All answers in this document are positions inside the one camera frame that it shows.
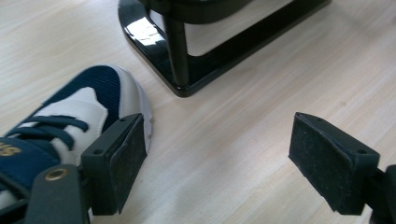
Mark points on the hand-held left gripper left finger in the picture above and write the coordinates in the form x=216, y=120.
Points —
x=118, y=165

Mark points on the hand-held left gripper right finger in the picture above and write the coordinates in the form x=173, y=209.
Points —
x=327, y=165

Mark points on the navy white sneaker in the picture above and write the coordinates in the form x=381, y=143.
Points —
x=77, y=105

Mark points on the red and black shoe rack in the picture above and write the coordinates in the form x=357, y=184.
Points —
x=177, y=46

